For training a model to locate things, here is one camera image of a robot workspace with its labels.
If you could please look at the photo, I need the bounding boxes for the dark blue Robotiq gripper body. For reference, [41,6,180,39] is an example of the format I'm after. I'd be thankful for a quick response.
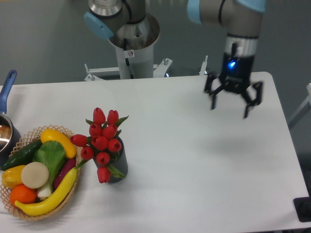
[218,53,255,95]

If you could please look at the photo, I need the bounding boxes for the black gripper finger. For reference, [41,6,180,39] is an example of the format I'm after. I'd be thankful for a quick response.
[242,81,264,119]
[204,72,224,110]

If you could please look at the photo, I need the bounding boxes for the red tulip bouquet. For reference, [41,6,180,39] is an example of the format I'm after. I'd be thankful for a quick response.
[70,108,128,168]

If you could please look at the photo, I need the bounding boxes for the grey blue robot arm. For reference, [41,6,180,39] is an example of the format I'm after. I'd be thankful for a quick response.
[84,0,266,112]

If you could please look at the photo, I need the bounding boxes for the dark grey ribbed vase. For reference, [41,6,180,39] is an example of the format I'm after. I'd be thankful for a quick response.
[93,137,128,183]

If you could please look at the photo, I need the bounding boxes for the white furniture leg right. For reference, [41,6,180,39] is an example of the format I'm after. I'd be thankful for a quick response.
[288,83,311,130]

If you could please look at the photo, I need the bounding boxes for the black device at table edge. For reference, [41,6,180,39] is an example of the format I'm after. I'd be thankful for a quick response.
[293,197,311,222]

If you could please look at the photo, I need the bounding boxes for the purple sweet potato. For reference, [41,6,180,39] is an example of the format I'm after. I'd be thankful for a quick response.
[53,158,76,190]

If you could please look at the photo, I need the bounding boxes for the yellow squash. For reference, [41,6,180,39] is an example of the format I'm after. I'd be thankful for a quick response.
[40,129,76,159]

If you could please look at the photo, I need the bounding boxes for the green bok choy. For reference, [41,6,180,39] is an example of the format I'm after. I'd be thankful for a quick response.
[32,141,66,200]

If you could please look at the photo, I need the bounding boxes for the woven wicker basket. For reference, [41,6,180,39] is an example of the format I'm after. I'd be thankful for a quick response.
[0,125,80,221]

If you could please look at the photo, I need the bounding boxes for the yellow banana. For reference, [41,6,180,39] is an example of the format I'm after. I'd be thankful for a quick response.
[15,168,78,216]

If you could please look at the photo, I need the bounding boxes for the beige round disc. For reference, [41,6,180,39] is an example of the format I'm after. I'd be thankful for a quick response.
[21,162,49,189]

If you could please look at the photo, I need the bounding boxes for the green cucumber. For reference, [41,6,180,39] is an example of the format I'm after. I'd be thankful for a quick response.
[0,140,42,171]

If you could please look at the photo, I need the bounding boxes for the orange fruit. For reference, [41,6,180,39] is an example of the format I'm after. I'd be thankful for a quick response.
[10,184,37,207]

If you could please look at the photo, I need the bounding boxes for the yellow bell pepper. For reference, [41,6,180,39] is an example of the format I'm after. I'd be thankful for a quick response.
[1,165,26,189]

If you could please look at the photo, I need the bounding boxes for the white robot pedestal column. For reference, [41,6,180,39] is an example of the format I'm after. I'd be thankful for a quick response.
[109,13,160,79]

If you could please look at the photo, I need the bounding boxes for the blue handled saucepan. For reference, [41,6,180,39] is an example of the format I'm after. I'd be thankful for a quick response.
[0,70,20,166]

